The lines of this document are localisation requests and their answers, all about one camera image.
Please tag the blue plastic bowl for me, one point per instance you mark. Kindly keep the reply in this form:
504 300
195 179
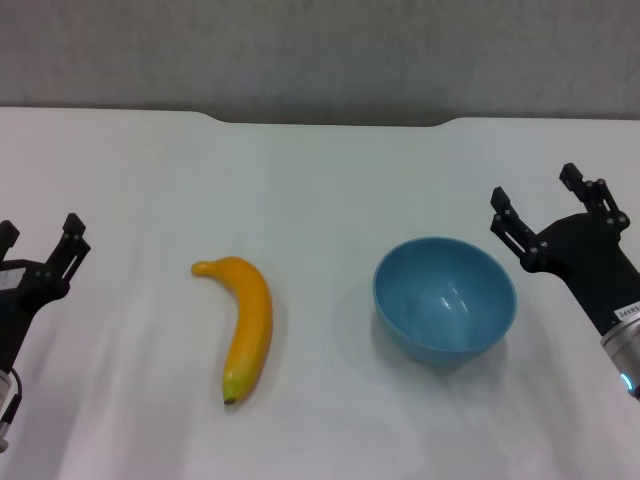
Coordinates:
440 310

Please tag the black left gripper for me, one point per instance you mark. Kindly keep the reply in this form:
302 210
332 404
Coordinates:
20 310

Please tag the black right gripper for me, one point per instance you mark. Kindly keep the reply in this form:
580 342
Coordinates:
590 255

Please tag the yellow banana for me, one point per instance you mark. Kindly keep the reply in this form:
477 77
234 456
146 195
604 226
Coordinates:
250 320

